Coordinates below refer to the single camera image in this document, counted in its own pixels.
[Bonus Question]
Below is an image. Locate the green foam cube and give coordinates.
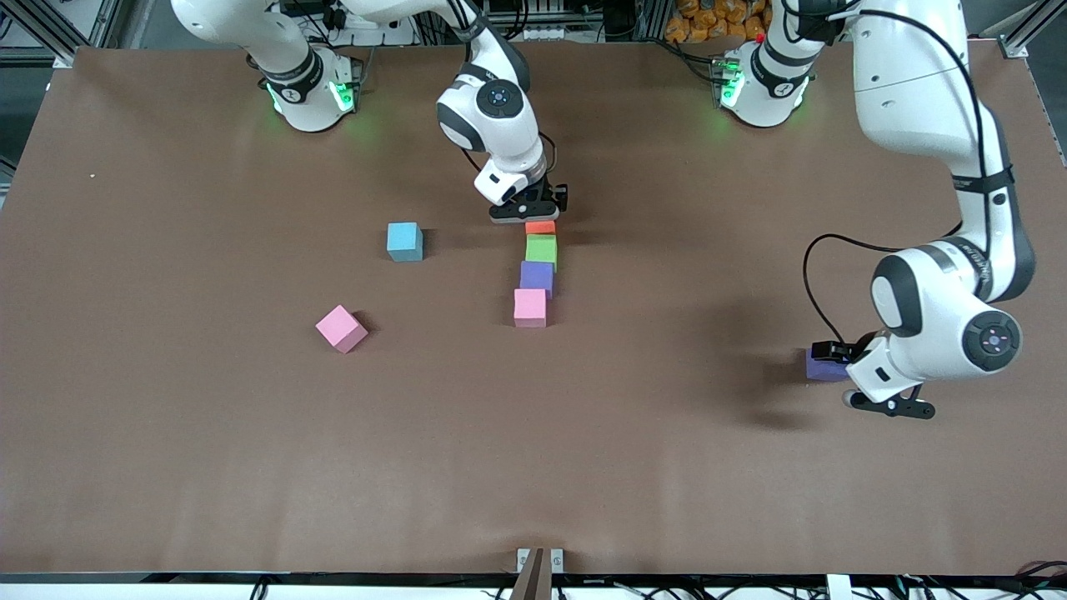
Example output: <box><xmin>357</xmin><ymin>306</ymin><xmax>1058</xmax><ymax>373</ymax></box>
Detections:
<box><xmin>524</xmin><ymin>234</ymin><xmax>558</xmax><ymax>272</ymax></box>

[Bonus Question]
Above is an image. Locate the purple foam cube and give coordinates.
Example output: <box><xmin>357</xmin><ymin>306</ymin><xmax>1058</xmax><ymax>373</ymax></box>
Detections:
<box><xmin>519</xmin><ymin>261</ymin><xmax>555</xmax><ymax>298</ymax></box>
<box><xmin>805</xmin><ymin>346</ymin><xmax>853</xmax><ymax>383</ymax></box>

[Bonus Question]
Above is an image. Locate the pink foam cube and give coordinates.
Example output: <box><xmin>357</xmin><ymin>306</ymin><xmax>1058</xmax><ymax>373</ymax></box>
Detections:
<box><xmin>315</xmin><ymin>304</ymin><xmax>369</xmax><ymax>355</ymax></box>
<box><xmin>513</xmin><ymin>288</ymin><xmax>549</xmax><ymax>329</ymax></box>

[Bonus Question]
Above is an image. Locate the cyan foam cube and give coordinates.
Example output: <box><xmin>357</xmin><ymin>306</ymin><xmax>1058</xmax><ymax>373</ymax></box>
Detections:
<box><xmin>387</xmin><ymin>222</ymin><xmax>424</xmax><ymax>263</ymax></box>

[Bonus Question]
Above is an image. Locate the orange snack bag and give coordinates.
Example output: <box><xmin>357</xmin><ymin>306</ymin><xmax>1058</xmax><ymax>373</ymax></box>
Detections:
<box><xmin>667</xmin><ymin>0</ymin><xmax>772</xmax><ymax>44</ymax></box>

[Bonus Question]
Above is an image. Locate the white power strip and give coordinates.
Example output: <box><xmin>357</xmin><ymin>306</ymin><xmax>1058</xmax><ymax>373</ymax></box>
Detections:
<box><xmin>321</xmin><ymin>0</ymin><xmax>368</xmax><ymax>30</ymax></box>

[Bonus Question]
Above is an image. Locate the paper table cover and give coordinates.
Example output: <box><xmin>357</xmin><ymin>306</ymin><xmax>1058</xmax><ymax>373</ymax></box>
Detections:
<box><xmin>0</xmin><ymin>40</ymin><xmax>1067</xmax><ymax>578</ymax></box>

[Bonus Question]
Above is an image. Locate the grey stand pole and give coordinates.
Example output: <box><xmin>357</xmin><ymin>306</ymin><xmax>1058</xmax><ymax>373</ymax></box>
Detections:
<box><xmin>510</xmin><ymin>547</ymin><xmax>553</xmax><ymax>600</ymax></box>

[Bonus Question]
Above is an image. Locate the black left camera cable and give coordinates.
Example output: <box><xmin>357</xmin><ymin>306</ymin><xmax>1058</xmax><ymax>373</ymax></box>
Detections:
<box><xmin>784</xmin><ymin>0</ymin><xmax>1014</xmax><ymax>347</ymax></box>

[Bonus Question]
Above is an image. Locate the black base cable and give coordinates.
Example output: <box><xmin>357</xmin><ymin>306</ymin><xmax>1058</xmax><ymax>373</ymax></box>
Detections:
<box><xmin>659</xmin><ymin>35</ymin><xmax>723</xmax><ymax>84</ymax></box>

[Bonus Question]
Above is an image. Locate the aluminium frame profile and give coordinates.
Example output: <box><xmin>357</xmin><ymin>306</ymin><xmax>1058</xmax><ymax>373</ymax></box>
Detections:
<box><xmin>996</xmin><ymin>0</ymin><xmax>1067</xmax><ymax>59</ymax></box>
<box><xmin>0</xmin><ymin>0</ymin><xmax>126</xmax><ymax>69</ymax></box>

